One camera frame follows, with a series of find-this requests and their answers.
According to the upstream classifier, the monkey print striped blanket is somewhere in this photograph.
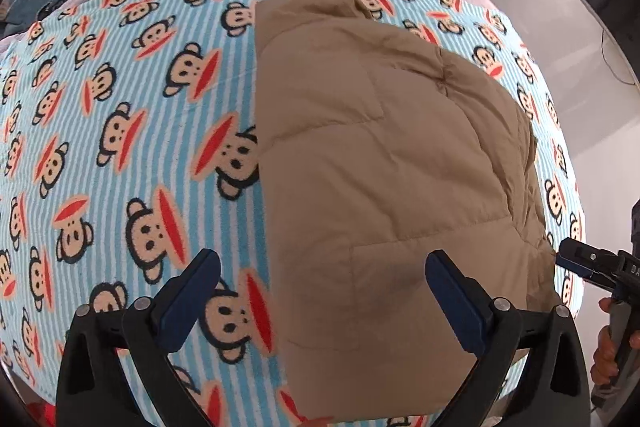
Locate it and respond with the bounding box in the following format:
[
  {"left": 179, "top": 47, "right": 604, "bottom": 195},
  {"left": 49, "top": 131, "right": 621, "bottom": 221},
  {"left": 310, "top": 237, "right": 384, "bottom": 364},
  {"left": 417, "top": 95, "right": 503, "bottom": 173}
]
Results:
[{"left": 0, "top": 0, "right": 588, "bottom": 427}]

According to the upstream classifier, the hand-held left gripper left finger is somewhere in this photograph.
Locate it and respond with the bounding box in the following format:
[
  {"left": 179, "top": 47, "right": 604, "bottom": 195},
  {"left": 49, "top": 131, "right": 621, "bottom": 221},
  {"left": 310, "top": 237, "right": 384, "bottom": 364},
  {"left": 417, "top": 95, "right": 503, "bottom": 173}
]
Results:
[{"left": 55, "top": 248, "right": 222, "bottom": 427}]

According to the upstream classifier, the thin black cable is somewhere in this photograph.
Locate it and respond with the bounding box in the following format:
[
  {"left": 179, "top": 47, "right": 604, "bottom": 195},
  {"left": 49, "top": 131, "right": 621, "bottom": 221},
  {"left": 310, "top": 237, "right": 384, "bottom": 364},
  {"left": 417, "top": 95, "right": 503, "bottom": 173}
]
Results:
[{"left": 600, "top": 29, "right": 638, "bottom": 86}]

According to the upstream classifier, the tan puffer jacket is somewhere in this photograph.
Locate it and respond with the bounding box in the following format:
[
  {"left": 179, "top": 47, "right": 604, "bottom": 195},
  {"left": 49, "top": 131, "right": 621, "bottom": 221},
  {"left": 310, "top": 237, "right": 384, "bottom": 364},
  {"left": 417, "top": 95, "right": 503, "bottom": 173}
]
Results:
[{"left": 254, "top": 0, "right": 563, "bottom": 427}]

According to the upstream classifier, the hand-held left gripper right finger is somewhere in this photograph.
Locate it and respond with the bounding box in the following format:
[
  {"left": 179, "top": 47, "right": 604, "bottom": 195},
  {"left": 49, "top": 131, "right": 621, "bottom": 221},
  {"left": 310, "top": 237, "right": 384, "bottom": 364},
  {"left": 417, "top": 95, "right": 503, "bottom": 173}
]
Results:
[{"left": 424, "top": 250, "right": 592, "bottom": 427}]

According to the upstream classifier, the person's right hand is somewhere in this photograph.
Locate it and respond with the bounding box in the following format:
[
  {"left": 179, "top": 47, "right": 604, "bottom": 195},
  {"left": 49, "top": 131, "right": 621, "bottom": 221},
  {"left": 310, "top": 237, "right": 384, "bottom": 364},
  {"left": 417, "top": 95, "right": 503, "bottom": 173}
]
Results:
[{"left": 591, "top": 298, "right": 621, "bottom": 388}]

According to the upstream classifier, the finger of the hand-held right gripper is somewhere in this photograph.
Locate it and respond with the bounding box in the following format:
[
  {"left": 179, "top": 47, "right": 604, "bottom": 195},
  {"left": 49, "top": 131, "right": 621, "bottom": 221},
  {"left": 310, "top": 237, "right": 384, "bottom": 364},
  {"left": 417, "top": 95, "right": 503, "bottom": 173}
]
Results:
[
  {"left": 554, "top": 256, "right": 618, "bottom": 294},
  {"left": 558, "top": 238, "right": 622, "bottom": 269}
]

